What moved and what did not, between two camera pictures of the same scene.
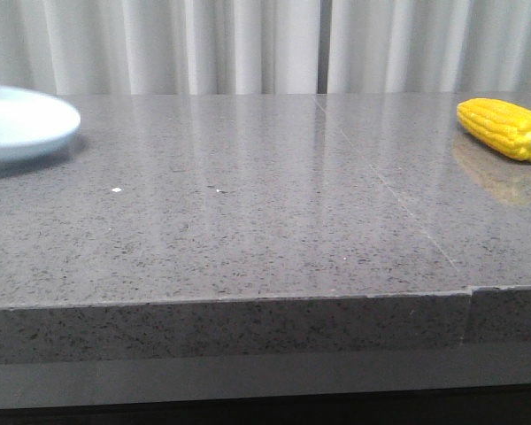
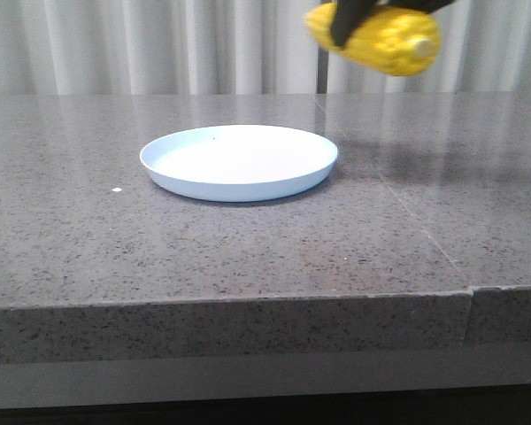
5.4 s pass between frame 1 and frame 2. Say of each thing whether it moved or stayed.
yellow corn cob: moved
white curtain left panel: stayed
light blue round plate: moved
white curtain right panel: stayed
